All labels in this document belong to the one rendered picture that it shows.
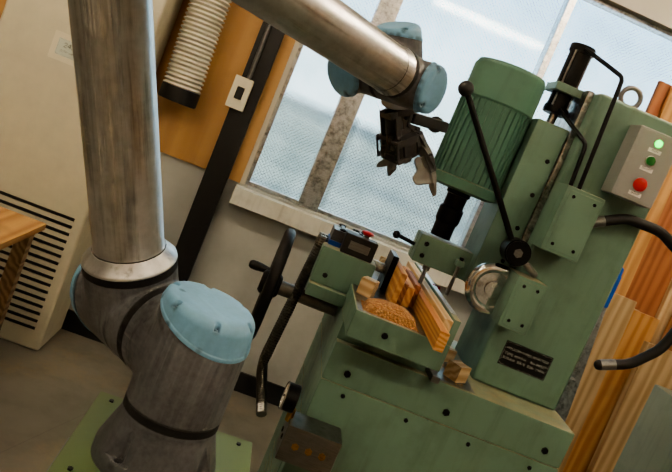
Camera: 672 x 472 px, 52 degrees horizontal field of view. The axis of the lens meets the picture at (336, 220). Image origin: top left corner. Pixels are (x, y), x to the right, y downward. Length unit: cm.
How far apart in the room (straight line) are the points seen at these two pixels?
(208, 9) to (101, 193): 177
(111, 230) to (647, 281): 256
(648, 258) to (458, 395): 180
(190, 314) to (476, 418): 81
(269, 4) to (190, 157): 201
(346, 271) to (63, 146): 143
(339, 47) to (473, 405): 88
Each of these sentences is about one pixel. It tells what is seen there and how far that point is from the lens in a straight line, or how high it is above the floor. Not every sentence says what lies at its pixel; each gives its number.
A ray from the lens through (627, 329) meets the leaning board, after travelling 311.
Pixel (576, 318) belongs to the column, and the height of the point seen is 103.
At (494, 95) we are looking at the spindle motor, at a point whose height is 143.
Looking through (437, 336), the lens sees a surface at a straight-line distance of 137.
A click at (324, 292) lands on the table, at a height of 86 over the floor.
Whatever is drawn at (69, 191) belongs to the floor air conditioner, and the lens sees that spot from 276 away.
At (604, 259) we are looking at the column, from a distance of 172.
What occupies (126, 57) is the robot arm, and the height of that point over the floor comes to 120.
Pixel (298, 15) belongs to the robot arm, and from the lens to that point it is 100.
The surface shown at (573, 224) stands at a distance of 159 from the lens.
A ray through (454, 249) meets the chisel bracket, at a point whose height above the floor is 106.
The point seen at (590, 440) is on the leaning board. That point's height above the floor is 44.
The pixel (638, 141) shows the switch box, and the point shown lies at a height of 144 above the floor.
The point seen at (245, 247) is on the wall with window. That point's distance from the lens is 298.
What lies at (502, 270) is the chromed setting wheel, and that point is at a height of 107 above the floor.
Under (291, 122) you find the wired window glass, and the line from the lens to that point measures 299.
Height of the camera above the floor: 122
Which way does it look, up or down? 7 degrees down
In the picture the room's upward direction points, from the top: 23 degrees clockwise
